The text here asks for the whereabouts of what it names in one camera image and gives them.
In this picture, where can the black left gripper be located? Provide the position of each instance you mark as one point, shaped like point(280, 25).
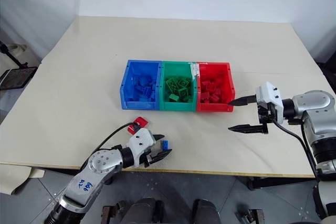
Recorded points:
point(149, 159)

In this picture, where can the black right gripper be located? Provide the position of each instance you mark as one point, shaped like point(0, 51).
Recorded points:
point(266, 115)

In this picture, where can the small blue building block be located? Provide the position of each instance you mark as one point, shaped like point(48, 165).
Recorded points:
point(165, 145)

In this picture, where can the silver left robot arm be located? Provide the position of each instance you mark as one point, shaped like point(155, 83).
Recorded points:
point(102, 163)

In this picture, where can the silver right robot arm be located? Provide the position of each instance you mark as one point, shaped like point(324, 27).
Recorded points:
point(312, 100)

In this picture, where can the flat red building block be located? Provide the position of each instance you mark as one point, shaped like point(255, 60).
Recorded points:
point(142, 121)

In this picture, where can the small red building block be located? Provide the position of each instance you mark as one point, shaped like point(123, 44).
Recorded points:
point(130, 130)

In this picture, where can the red plastic bin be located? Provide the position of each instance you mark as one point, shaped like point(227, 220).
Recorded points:
point(210, 108)

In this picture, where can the green plastic bin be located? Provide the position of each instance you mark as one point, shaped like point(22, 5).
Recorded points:
point(164, 104)

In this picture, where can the green building block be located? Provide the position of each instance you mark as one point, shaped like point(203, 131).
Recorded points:
point(172, 83)
point(184, 93)
point(184, 83)
point(174, 98)

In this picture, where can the blue plastic bin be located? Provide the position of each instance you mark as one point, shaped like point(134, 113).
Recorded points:
point(128, 98)

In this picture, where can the white tape strip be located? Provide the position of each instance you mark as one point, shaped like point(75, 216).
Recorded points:
point(194, 70)

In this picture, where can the dark rounded shape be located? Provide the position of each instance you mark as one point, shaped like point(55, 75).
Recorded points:
point(207, 212)
point(144, 212)

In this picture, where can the dark furniture piece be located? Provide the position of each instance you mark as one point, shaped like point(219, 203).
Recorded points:
point(328, 77)

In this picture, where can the beige cloth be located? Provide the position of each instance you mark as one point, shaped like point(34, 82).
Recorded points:
point(15, 179)

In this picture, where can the black flat tray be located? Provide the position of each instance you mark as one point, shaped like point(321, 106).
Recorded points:
point(17, 77)

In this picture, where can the black stand with pole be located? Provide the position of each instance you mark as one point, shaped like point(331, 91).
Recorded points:
point(11, 56)

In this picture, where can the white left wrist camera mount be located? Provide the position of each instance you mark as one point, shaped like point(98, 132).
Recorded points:
point(139, 140)

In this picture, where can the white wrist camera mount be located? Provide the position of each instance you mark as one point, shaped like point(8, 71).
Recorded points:
point(270, 93)
point(139, 140)

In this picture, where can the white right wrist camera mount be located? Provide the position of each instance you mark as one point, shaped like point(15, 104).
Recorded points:
point(270, 93)

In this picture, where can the brown metal bracket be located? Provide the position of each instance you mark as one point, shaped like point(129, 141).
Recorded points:
point(111, 212)
point(252, 216)

